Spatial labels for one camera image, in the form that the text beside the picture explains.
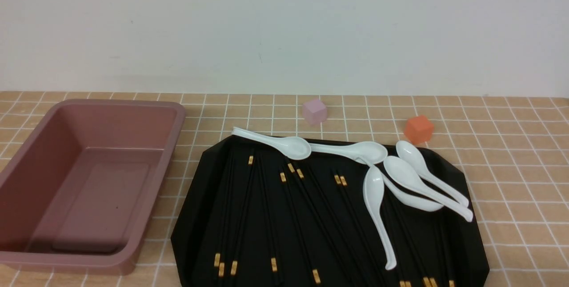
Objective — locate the pink plastic bin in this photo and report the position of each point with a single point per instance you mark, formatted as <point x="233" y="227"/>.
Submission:
<point x="78" y="194"/>

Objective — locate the orange cube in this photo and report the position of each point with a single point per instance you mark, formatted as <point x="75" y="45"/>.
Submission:
<point x="419" y="129"/>

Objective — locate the white spoon far left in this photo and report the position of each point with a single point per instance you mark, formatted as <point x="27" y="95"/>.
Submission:
<point x="293" y="147"/>

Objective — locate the white spoon front right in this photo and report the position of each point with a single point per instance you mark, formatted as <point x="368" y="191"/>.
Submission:
<point x="402" y="173"/>

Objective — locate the pink cube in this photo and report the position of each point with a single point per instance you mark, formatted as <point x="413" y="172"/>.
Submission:
<point x="314" y="111"/>

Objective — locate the white spoon long vertical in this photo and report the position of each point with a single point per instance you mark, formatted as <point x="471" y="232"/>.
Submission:
<point x="373" y="192"/>

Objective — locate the black octagonal tray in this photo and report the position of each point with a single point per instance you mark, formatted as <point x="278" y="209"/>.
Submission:
<point x="195" y="233"/>

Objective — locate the white spoon top middle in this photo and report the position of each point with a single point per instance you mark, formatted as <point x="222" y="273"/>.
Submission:
<point x="366" y="152"/>

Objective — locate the white spoon far right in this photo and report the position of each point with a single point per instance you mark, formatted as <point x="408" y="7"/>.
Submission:
<point x="409" y="153"/>

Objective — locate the white spoon under middle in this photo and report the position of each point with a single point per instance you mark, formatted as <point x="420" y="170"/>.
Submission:
<point x="403" y="197"/>

